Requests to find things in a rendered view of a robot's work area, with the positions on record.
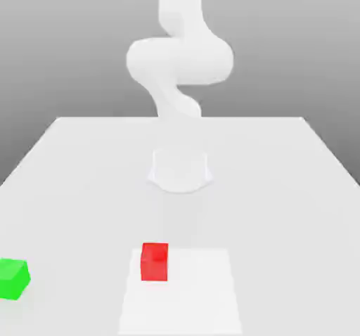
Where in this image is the small red cube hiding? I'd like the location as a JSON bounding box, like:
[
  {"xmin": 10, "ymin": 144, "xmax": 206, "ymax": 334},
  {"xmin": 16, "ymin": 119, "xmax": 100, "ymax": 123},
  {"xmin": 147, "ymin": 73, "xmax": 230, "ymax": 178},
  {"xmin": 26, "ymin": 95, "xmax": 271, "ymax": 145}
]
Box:
[{"xmin": 140, "ymin": 242, "xmax": 169, "ymax": 283}]

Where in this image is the small green cube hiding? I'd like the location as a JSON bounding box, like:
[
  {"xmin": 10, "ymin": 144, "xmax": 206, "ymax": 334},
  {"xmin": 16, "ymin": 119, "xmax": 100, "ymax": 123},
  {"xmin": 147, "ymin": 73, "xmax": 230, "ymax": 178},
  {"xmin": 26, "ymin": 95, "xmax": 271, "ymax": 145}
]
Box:
[{"xmin": 0, "ymin": 257, "xmax": 32, "ymax": 302}]

